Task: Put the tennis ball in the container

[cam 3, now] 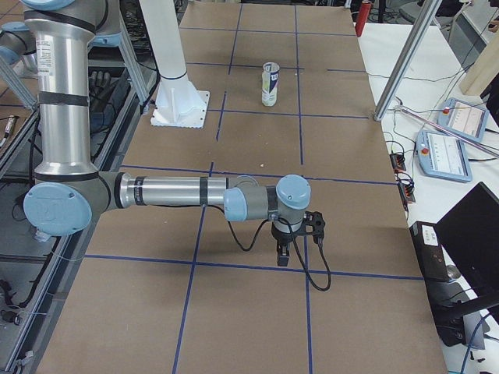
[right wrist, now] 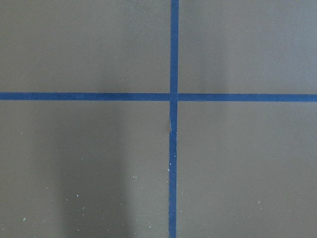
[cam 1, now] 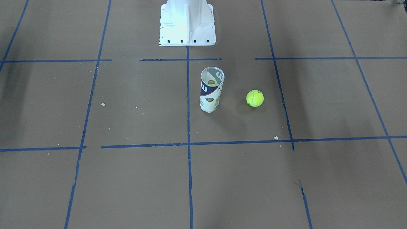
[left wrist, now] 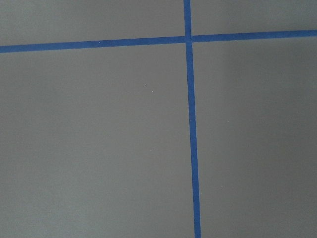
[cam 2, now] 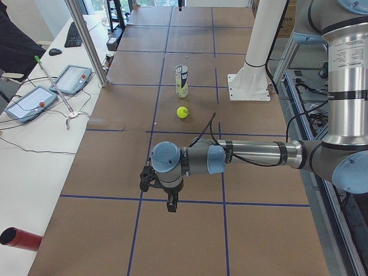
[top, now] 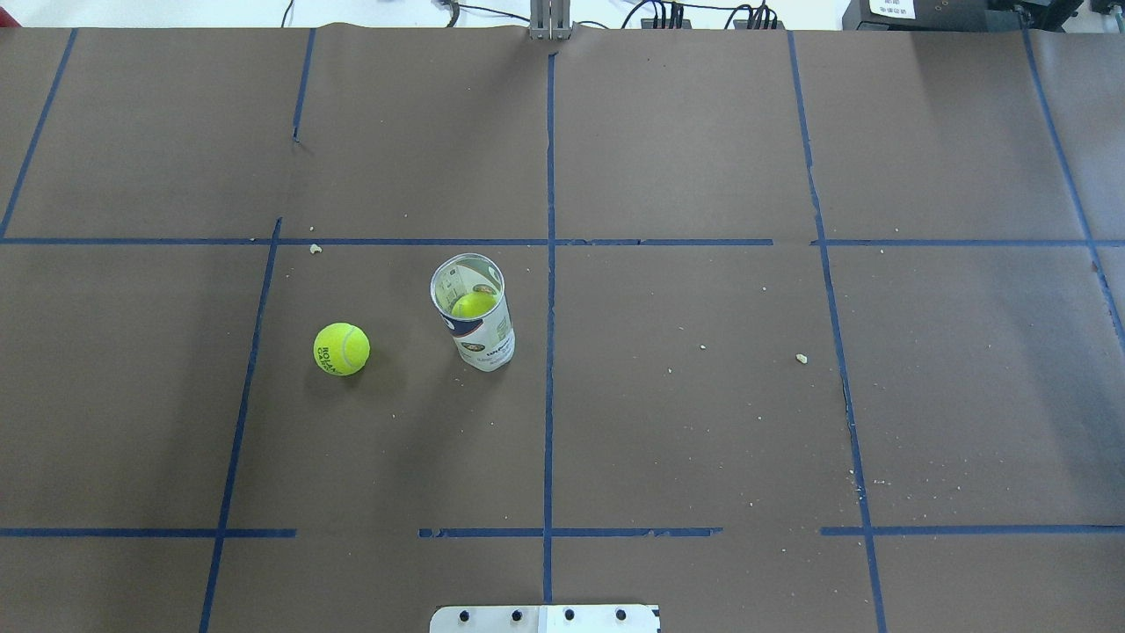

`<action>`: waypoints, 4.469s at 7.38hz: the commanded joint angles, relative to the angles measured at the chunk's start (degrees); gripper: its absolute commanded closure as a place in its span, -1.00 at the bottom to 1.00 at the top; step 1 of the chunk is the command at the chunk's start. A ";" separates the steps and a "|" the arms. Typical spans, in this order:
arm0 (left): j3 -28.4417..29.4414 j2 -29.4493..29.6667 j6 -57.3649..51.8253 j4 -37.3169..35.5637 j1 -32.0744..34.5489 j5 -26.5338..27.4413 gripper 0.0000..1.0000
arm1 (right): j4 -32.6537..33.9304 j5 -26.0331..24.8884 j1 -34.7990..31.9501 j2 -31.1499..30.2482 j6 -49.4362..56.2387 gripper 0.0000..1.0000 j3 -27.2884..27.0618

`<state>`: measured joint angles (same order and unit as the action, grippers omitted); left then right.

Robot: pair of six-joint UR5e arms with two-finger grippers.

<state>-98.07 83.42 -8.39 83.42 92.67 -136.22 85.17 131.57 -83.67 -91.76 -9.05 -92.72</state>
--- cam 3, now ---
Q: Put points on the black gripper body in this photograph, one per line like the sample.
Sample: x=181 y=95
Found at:
x=281 y=236

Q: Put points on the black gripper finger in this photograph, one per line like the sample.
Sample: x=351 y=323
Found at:
x=282 y=254

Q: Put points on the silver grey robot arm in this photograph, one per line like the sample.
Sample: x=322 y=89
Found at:
x=70 y=192

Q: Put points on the clear tennis ball can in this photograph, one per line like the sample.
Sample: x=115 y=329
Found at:
x=270 y=77

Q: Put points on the black orange connector block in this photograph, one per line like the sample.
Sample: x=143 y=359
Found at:
x=398 y=161

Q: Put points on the black box with label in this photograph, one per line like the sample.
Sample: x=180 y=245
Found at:
x=429 y=252

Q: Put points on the near teach pendant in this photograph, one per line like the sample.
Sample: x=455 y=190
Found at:
x=443 y=157

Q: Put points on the teach pendant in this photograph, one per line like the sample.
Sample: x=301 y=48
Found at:
x=443 y=157
x=463 y=118

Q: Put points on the black laptop monitor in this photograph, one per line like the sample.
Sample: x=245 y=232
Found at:
x=469 y=234

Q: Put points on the far teach pendant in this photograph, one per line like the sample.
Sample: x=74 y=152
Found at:
x=463 y=118

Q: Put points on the red cylinder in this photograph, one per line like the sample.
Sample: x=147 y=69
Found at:
x=364 y=11

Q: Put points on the wooden beam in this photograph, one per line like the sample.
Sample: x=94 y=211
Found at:
x=482 y=17

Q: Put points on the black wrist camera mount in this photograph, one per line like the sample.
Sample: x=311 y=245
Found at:
x=313 y=225

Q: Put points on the white pedestal with base plate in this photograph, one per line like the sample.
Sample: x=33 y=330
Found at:
x=178 y=103

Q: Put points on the aluminium frame post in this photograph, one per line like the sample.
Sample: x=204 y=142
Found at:
x=413 y=41

